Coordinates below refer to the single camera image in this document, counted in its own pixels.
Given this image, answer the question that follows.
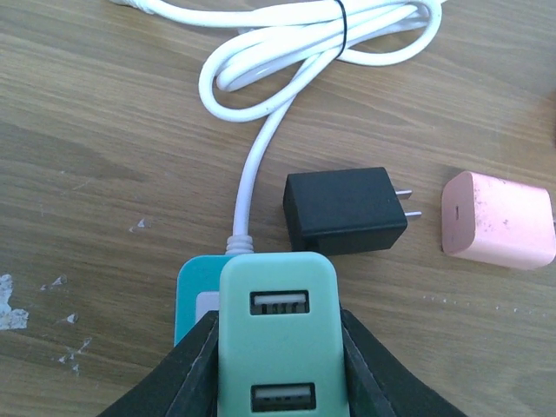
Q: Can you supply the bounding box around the black charger adapter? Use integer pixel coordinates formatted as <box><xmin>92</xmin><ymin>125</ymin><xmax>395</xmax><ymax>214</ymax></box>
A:
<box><xmin>282</xmin><ymin>167</ymin><xmax>421</xmax><ymax>256</ymax></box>

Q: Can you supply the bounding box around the white cable of teal strip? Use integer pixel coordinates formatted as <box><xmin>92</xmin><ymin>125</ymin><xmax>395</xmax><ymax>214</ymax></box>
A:
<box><xmin>108</xmin><ymin>0</ymin><xmax>444</xmax><ymax>255</ymax></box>

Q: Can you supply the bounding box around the teal power strip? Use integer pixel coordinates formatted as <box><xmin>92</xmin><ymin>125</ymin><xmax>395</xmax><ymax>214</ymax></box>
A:
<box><xmin>174</xmin><ymin>255</ymin><xmax>232</xmax><ymax>345</ymax></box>

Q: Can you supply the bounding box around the mint green usb adapter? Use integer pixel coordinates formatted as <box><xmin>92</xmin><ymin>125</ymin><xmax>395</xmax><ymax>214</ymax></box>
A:
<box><xmin>217</xmin><ymin>252</ymin><xmax>350</xmax><ymax>416</ymax></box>

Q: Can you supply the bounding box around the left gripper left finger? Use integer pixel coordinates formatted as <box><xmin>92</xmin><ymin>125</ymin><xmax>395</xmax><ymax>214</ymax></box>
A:
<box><xmin>100</xmin><ymin>311</ymin><xmax>219</xmax><ymax>417</ymax></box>

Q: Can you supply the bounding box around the pink charger cube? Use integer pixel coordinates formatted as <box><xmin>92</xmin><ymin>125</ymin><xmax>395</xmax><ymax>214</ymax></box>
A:
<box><xmin>441</xmin><ymin>171</ymin><xmax>555</xmax><ymax>270</ymax></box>

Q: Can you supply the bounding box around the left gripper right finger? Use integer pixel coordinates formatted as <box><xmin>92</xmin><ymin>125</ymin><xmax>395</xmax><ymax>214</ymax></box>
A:
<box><xmin>341</xmin><ymin>309</ymin><xmax>466</xmax><ymax>417</ymax></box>

